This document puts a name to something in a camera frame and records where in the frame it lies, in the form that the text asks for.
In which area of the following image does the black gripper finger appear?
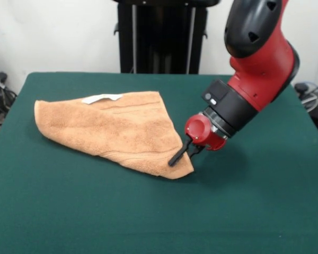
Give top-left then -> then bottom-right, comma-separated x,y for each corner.
188,144 -> 206,162
168,137 -> 193,167

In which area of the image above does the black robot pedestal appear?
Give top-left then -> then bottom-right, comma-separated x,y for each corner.
112,0 -> 222,75

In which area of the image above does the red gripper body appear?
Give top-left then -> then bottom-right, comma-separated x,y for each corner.
184,113 -> 227,152

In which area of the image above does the tan terry towel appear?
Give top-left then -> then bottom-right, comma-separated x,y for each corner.
33,90 -> 195,180

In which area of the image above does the dark green table cloth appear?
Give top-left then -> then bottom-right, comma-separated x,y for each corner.
0,71 -> 318,254

